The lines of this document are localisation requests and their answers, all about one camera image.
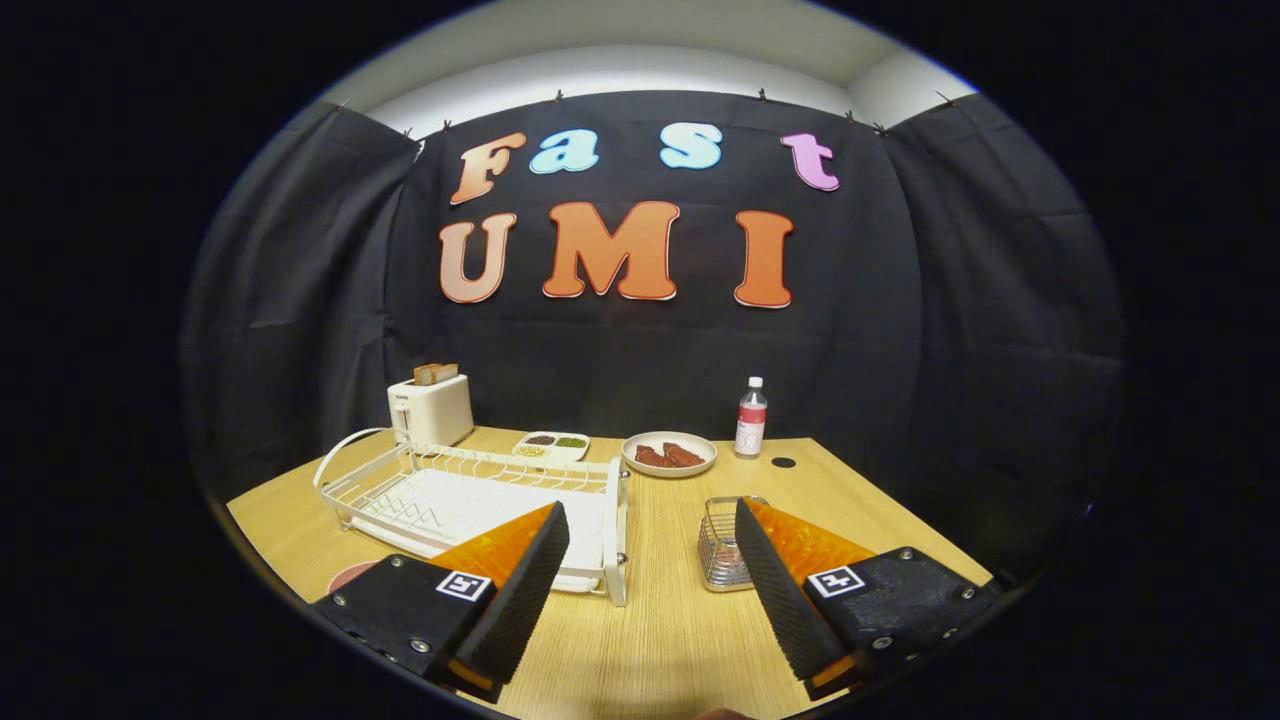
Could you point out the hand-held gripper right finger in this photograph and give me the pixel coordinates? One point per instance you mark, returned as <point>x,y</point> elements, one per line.
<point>780,600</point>

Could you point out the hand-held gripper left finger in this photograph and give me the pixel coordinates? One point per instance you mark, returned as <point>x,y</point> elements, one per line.
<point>525,590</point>

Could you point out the pink plate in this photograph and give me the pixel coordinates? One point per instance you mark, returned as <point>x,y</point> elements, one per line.
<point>352,577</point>

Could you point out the white divided condiment dish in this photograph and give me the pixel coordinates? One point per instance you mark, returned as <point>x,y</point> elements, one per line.
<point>560,455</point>

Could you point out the beige round plate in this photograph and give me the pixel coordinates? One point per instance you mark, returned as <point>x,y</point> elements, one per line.
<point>668,473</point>

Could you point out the red label plastic bottle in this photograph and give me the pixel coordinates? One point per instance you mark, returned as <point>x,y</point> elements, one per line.
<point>750,435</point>

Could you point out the red meat slice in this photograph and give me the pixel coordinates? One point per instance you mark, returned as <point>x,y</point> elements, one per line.
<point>650,457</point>
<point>685,455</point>

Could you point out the white toaster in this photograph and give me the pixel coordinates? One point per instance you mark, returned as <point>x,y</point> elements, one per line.
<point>440,410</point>

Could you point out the brown toast slice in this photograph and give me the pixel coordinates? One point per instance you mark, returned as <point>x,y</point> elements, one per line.
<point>448,372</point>
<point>426,376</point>

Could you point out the black backdrop cloth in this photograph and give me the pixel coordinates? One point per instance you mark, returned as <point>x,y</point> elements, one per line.
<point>900,350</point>

